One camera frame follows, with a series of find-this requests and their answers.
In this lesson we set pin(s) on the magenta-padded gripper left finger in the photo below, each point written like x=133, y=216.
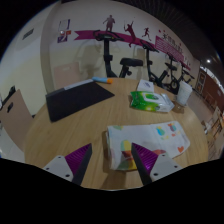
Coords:
x=56, y=166

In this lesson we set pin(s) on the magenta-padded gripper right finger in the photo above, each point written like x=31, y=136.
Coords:
x=163, y=165

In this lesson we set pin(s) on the white towel with colourful print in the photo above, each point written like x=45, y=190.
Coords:
x=146, y=136

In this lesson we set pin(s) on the brown tape roll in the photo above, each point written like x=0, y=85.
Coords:
x=178, y=107

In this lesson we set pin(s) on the light wooden chair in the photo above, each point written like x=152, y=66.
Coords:
x=16, y=120
x=66, y=76

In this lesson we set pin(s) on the green wet wipes pack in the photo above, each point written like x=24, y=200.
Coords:
x=150, y=101

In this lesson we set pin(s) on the group of wooden chairs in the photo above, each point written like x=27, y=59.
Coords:
x=216, y=126

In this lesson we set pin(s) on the black flat folio case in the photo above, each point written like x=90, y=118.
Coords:
x=76, y=100

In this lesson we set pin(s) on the small white tissue pack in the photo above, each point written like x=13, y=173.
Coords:
x=145, y=85

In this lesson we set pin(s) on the brown wooden cabinet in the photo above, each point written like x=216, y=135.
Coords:
x=211, y=88

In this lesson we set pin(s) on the black exercise bike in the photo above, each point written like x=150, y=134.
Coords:
x=186, y=74
x=173, y=68
x=106, y=53
x=149, y=66

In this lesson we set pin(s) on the blue and orange marker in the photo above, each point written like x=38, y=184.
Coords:
x=100, y=79

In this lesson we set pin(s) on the round ceiling light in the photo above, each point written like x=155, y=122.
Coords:
x=208, y=61

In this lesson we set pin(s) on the dark wall plaque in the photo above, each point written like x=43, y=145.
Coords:
x=28, y=34

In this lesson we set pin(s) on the wall poster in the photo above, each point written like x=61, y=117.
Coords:
x=64, y=30

